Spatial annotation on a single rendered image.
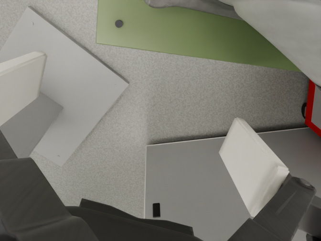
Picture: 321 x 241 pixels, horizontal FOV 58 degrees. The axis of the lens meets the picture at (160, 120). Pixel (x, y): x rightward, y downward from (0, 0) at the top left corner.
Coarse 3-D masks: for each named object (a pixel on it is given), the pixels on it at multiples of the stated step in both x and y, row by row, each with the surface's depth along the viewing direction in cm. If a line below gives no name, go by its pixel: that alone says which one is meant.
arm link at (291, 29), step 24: (240, 0) 18; (264, 0) 14; (288, 0) 13; (312, 0) 12; (264, 24) 17; (288, 24) 14; (312, 24) 13; (288, 48) 17; (312, 48) 15; (312, 72) 18
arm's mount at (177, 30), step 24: (120, 0) 31; (96, 24) 32; (120, 24) 32; (144, 24) 32; (168, 24) 32; (192, 24) 32; (216, 24) 32; (240, 24) 32; (144, 48) 33; (168, 48) 33; (192, 48) 33; (216, 48) 33; (240, 48) 33; (264, 48) 33
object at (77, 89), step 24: (24, 24) 104; (48, 24) 105; (24, 48) 108; (48, 48) 108; (72, 48) 109; (48, 72) 111; (72, 72) 112; (96, 72) 113; (48, 96) 115; (72, 96) 116; (96, 96) 116; (24, 120) 94; (48, 120) 103; (72, 120) 120; (96, 120) 121; (24, 144) 85; (48, 144) 125; (72, 144) 125
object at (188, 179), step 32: (160, 160) 111; (192, 160) 108; (288, 160) 102; (320, 160) 100; (160, 192) 93; (192, 192) 92; (224, 192) 90; (320, 192) 85; (192, 224) 80; (224, 224) 78
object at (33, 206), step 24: (0, 144) 8; (0, 168) 6; (24, 168) 7; (0, 192) 6; (24, 192) 6; (48, 192) 6; (0, 216) 5; (24, 216) 5; (48, 216) 6; (72, 216) 6; (0, 240) 5; (24, 240) 5; (48, 240) 5; (72, 240) 5; (96, 240) 5
